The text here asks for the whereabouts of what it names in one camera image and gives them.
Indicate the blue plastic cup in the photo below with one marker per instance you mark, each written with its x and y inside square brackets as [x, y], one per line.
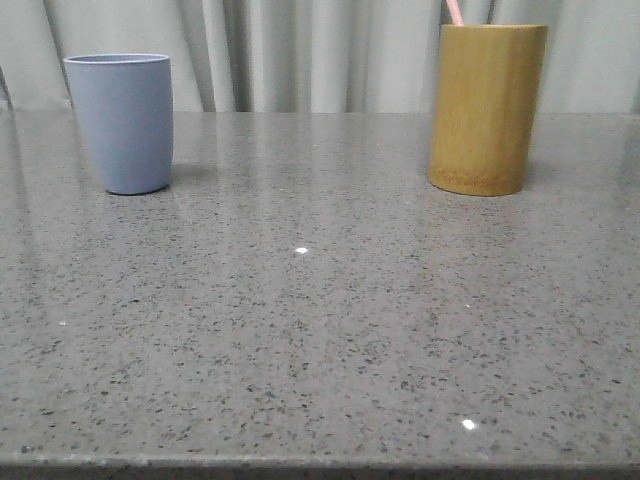
[124, 107]

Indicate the pink chopstick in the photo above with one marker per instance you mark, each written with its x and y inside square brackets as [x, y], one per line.
[455, 12]

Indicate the bamboo wooden cup holder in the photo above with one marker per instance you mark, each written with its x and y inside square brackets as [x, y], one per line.
[487, 91]

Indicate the grey curtain backdrop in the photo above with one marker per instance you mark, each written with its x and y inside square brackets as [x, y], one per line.
[313, 56]

